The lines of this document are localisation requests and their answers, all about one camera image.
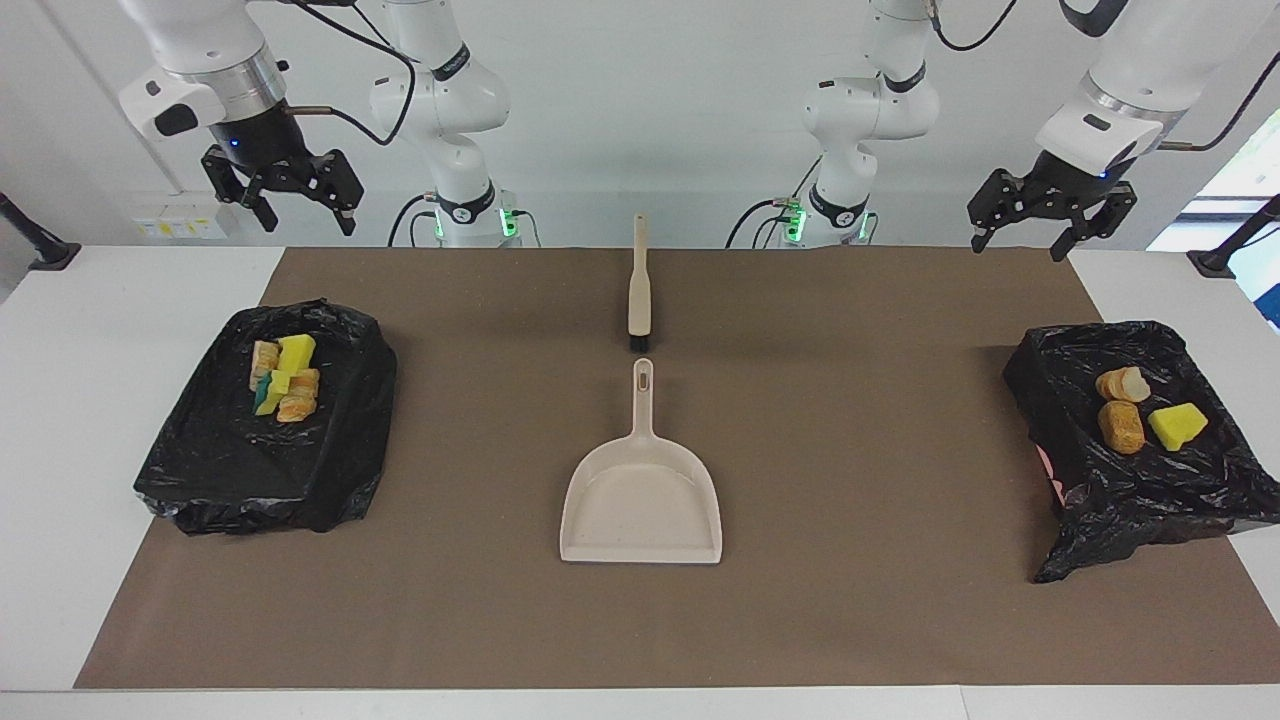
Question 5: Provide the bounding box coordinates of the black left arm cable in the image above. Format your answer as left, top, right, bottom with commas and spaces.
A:
925, 0, 1280, 153

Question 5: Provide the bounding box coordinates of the brown table mat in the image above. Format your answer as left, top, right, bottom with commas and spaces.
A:
73, 246, 1280, 691

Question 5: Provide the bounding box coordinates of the bright window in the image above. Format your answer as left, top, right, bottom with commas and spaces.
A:
1145, 110, 1280, 331

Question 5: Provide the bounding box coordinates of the beige plastic dustpan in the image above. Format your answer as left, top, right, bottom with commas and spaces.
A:
559, 358, 724, 566

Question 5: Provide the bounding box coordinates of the black base power cable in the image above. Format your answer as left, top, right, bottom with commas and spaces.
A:
725, 155, 826, 248
388, 193, 441, 248

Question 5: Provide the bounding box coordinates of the white wall socket box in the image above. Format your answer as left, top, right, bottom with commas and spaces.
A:
130, 192, 229, 241

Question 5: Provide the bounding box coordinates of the large yellow sponge piece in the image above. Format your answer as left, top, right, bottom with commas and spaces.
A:
1147, 402, 1209, 451

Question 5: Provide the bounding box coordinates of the beige hand brush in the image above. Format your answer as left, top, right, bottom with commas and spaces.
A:
626, 213, 653, 354

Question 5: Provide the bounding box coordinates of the black bag lined pink bin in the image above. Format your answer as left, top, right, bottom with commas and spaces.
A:
1003, 320, 1280, 584

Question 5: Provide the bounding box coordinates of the black clamp stand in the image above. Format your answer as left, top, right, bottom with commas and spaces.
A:
0, 190, 81, 271
1187, 193, 1280, 279

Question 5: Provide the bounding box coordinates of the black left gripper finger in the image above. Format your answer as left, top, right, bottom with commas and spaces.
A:
966, 168, 1019, 253
1048, 182, 1139, 263

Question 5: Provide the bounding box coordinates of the toy croissant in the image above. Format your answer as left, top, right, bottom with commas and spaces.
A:
1095, 366, 1152, 404

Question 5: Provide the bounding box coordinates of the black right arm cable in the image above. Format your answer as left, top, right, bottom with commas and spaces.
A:
250, 0, 416, 148

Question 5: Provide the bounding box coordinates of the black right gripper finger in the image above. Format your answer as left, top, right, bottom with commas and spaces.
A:
315, 148, 365, 237
202, 148, 281, 234

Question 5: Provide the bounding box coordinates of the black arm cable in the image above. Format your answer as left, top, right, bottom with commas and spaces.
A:
925, 0, 1280, 153
250, 0, 416, 148

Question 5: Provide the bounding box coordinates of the brown round bread roll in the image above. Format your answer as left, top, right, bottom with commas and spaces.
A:
1098, 400, 1147, 456

